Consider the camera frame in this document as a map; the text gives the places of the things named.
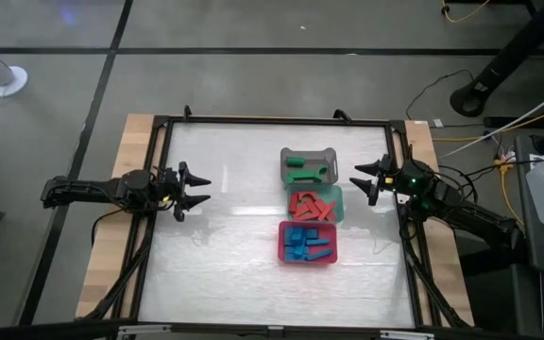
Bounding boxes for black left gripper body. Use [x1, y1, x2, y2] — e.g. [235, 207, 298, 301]
[151, 161, 190, 223]

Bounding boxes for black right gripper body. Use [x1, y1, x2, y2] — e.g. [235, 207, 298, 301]
[368, 153, 399, 208]

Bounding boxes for long green block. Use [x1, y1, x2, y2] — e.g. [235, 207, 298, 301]
[285, 170, 320, 185]

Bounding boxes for teal plastic tray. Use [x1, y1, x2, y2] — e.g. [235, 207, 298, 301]
[285, 184, 347, 225]

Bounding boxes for grey plastic bin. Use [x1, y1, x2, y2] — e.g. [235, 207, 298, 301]
[280, 147, 340, 187]

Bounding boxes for red plastic tray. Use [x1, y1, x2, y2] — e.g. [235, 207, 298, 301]
[277, 220, 339, 265]

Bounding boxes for black floor stand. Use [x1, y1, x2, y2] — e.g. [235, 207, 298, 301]
[449, 0, 544, 119]

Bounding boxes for white table mat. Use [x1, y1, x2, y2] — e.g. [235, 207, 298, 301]
[138, 121, 417, 330]

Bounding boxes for power strip with plugs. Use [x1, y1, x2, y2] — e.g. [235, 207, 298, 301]
[494, 148, 519, 166]

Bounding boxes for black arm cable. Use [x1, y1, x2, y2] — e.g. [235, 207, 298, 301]
[90, 206, 134, 247]

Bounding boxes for long yellow cable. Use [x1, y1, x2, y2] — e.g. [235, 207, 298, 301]
[432, 99, 544, 143]

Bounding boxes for black floor cable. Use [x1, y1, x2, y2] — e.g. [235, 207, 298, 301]
[404, 68, 472, 121]

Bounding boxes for black aluminium table frame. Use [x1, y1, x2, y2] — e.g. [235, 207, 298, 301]
[82, 106, 475, 332]

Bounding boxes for yellow plug cable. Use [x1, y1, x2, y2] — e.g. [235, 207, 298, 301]
[492, 159, 524, 227]

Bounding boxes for white cable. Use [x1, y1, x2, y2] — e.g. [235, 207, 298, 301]
[436, 77, 544, 161]

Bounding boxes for short yellow floor cable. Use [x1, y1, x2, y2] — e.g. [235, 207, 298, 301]
[440, 0, 492, 25]

